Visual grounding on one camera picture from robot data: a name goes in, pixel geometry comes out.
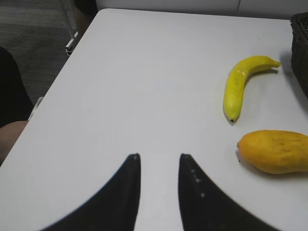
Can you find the person's leg in black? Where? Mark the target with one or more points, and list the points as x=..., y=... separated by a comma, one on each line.
x=15, y=104

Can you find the orange yellow mango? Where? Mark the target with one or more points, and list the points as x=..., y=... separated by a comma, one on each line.
x=275, y=151

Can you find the yellow banana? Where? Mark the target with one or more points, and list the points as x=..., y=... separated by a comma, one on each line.
x=236, y=81

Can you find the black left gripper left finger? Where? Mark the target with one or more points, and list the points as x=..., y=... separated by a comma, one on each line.
x=113, y=208

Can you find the white table leg frame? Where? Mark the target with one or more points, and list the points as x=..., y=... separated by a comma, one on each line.
x=69, y=48

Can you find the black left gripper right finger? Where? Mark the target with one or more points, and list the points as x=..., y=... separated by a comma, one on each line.
x=205, y=207

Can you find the dark brown wicker basket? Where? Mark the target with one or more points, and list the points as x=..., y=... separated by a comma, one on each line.
x=299, y=60

